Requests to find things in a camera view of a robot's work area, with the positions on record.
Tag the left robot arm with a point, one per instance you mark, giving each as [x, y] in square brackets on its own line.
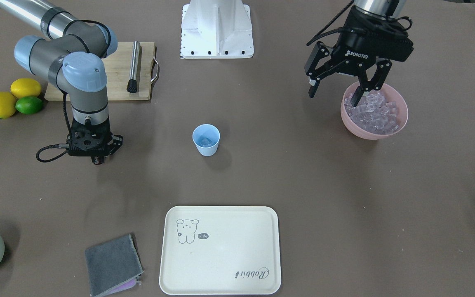
[362, 41]

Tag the whole lemon lower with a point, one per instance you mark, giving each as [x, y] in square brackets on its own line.
[7, 105]

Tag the steel muddler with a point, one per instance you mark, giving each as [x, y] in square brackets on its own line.
[132, 84]

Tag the bamboo cutting board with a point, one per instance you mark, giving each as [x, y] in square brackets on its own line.
[118, 69]

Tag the cream rabbit tray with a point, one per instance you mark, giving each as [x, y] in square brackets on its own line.
[220, 250]

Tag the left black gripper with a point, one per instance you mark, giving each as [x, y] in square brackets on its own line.
[353, 54]

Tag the green lime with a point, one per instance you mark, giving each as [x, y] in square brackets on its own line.
[29, 105]

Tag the grey folded cloth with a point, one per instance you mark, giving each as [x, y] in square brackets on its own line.
[113, 266]

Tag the whole lemon upper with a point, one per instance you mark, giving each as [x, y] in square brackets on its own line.
[26, 87]

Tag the light blue plastic cup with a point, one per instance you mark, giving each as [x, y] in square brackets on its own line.
[210, 131]

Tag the clear ice cube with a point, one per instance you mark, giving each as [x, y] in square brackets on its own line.
[205, 142]

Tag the pink bowl of ice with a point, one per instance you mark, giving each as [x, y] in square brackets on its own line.
[378, 115]

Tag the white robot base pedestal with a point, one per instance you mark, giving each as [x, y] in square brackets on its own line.
[216, 29]

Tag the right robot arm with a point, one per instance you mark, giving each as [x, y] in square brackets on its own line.
[70, 57]

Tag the whole lemon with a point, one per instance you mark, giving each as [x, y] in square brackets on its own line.
[26, 87]
[7, 105]

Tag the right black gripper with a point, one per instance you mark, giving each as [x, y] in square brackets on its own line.
[116, 142]

